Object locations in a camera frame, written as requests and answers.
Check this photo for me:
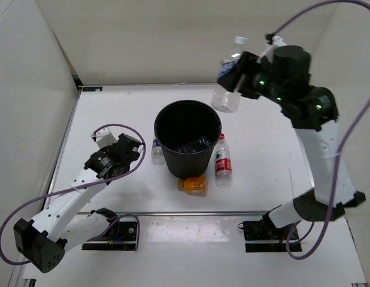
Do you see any orange juice bottle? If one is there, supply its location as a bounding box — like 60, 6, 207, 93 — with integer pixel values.
177, 176, 208, 196

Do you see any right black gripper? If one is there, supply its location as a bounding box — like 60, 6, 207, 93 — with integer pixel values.
216, 52, 286, 105

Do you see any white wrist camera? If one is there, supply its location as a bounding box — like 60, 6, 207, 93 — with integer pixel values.
91, 127, 117, 149
257, 36, 287, 63

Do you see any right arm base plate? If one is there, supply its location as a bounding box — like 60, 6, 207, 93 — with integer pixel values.
237, 220, 292, 254

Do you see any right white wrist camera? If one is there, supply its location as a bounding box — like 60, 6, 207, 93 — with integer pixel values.
257, 36, 287, 63

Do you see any black plastic waste bin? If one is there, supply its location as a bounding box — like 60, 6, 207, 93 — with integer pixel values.
154, 100, 222, 179

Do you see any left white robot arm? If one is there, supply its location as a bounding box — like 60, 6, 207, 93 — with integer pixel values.
14, 132, 143, 273

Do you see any clear bottle red label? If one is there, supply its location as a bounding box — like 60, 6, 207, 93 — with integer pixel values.
214, 133, 232, 188

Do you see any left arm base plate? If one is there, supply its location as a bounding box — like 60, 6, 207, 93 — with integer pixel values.
81, 213, 141, 252

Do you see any clear plastic bottle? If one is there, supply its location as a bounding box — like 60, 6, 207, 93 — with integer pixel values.
175, 136, 213, 154

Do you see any clear bottle white label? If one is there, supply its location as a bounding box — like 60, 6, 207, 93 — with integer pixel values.
211, 36, 247, 113

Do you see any clear bottle blue label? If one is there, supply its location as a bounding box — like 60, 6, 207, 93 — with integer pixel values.
151, 136, 165, 165

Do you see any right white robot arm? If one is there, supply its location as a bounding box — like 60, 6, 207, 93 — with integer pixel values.
217, 45, 366, 239

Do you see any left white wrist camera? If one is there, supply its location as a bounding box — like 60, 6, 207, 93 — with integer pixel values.
91, 127, 117, 149

